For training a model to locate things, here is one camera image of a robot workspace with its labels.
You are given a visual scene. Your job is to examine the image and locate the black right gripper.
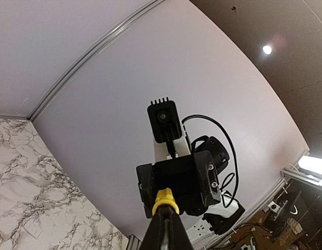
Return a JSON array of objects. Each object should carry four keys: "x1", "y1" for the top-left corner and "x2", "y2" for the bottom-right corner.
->
[{"x1": 136, "y1": 151, "x2": 220, "y2": 250}]

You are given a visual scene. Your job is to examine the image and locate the yellow handled screwdriver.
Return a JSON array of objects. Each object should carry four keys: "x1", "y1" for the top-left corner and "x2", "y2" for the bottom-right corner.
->
[{"x1": 152, "y1": 187, "x2": 180, "y2": 216}]

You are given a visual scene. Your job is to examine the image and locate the white battery cover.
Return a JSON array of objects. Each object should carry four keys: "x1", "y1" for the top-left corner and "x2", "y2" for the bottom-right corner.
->
[{"x1": 23, "y1": 221, "x2": 42, "y2": 240}]

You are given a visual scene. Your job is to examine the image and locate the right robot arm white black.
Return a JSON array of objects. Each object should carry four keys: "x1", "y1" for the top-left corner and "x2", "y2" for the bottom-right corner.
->
[{"x1": 136, "y1": 135, "x2": 245, "y2": 249}]

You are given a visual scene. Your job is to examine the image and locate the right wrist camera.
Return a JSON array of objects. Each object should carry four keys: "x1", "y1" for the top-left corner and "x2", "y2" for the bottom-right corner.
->
[{"x1": 147, "y1": 97, "x2": 182, "y2": 144}]

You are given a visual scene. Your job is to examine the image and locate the aluminium frame post right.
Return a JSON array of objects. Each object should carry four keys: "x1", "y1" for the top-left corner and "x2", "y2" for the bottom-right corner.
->
[{"x1": 27, "y1": 0, "x2": 164, "y2": 122}]

